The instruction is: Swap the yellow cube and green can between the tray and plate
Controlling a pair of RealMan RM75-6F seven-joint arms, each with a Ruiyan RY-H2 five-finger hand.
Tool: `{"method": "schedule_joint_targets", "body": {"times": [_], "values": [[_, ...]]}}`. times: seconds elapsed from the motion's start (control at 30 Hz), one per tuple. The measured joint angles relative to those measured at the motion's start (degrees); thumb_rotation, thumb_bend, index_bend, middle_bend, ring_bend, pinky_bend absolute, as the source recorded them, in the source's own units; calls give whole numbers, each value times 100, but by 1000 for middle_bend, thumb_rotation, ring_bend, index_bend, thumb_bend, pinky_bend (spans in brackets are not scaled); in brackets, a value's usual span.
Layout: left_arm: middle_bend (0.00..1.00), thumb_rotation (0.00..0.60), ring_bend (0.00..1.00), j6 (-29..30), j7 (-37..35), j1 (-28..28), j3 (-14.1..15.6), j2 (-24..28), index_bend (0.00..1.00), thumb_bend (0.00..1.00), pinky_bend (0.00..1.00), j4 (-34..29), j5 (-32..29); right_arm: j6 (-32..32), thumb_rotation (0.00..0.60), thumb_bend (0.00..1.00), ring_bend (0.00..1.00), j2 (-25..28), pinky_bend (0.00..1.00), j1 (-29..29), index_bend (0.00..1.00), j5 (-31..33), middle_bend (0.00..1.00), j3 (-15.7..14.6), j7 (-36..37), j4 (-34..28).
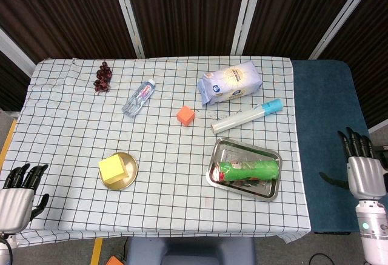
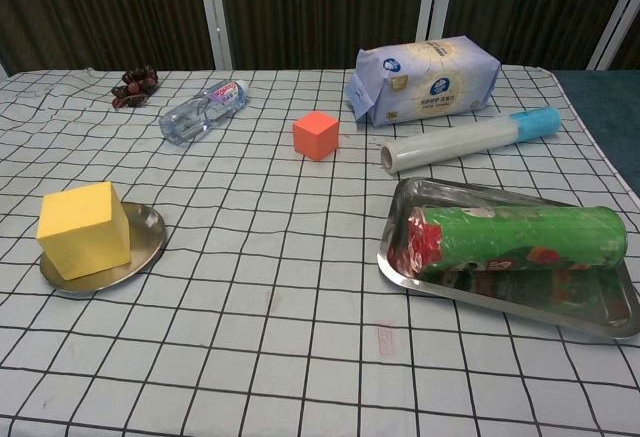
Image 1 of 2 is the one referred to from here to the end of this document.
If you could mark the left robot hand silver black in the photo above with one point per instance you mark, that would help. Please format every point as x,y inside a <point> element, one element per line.
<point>15,210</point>

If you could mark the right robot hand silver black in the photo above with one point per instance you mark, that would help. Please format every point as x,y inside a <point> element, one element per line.
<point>366,177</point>

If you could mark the yellow cube block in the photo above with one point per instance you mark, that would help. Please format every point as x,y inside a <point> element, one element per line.
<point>112,169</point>

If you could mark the green chip can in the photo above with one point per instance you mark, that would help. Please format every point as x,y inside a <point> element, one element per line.
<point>251,171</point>

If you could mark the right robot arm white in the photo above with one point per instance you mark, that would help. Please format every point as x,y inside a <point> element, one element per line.
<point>374,234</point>

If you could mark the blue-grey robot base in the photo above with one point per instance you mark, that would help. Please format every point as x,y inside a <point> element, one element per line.
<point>191,251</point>

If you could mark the black box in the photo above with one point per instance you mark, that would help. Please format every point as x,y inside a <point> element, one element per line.
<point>382,151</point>

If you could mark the dark blue table mat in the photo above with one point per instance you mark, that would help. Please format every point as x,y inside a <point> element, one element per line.
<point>324,110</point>

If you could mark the orange object on floor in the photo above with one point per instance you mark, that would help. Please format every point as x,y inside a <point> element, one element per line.
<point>114,261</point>

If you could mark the round metal plate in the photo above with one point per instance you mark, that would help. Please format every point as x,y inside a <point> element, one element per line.
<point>131,168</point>

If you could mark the rectangular metal tray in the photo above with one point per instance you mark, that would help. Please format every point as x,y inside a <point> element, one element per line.
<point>242,190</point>

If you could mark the cling film roll blue end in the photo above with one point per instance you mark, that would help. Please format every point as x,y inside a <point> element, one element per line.
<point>242,118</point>

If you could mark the white checked tablecloth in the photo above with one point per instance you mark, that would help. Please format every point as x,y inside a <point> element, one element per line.
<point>169,210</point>

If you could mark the dark red grape bunch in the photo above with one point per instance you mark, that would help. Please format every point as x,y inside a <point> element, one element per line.
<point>103,77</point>

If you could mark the clear plastic water bottle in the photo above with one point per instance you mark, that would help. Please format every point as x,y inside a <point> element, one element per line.
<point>138,99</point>

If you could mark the pale blue tissue pack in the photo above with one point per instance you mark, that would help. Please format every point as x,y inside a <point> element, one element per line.
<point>230,81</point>

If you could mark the orange cube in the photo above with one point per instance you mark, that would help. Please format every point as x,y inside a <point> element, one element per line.
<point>185,116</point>

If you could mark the brown folding screen white frame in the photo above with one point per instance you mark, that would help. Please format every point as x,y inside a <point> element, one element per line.
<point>188,13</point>

